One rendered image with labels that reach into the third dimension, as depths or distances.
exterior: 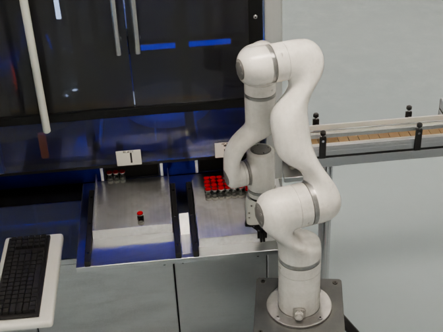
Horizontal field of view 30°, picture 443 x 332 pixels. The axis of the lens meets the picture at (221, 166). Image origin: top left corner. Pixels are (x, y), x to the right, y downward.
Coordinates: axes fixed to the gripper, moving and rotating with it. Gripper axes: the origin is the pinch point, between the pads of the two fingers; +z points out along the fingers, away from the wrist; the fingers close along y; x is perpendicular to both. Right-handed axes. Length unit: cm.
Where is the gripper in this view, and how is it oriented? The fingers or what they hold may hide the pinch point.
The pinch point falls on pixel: (262, 234)
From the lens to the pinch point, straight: 262.0
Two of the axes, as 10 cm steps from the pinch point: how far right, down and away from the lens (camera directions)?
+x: 1.0, 5.3, -8.4
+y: -9.9, 0.9, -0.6
